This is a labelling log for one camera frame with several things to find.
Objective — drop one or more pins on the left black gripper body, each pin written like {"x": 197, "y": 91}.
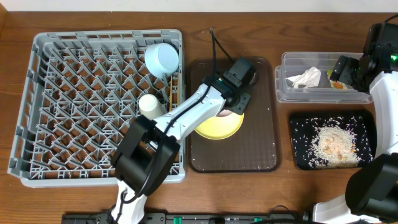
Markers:
{"x": 241, "y": 104}

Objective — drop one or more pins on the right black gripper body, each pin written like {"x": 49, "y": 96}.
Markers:
{"x": 349, "y": 71}

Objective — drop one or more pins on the pink bowl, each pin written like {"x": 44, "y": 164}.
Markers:
{"x": 224, "y": 113}

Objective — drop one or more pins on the green yellow snack wrapper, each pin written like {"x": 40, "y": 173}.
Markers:
{"x": 336, "y": 85}

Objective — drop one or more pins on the yellow plate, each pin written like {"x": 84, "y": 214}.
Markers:
{"x": 217, "y": 128}

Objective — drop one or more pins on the white tissue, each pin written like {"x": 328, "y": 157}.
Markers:
{"x": 310, "y": 78}

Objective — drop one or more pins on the wooden chopstick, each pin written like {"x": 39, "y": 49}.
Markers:
{"x": 171, "y": 93}
{"x": 178, "y": 89}

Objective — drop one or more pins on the rice and food scraps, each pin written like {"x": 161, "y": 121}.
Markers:
{"x": 335, "y": 146}

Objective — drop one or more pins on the light blue bowl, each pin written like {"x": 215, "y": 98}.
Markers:
{"x": 161, "y": 60}

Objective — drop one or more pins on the cream white cup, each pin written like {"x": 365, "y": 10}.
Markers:
{"x": 150, "y": 106}

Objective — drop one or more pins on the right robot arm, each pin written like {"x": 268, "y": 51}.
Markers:
{"x": 371, "y": 192}

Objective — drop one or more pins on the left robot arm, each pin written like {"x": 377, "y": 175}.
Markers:
{"x": 145, "y": 155}

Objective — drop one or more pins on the black waste tray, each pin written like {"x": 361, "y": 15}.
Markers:
{"x": 298, "y": 124}

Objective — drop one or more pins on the grey dishwasher rack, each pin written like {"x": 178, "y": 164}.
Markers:
{"x": 80, "y": 95}

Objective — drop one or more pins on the dark brown serving tray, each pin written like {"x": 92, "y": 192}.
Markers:
{"x": 255, "y": 147}

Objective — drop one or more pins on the clear plastic bin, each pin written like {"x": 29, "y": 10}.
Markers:
{"x": 296, "y": 63}

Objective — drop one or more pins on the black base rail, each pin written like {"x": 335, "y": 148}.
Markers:
{"x": 162, "y": 218}

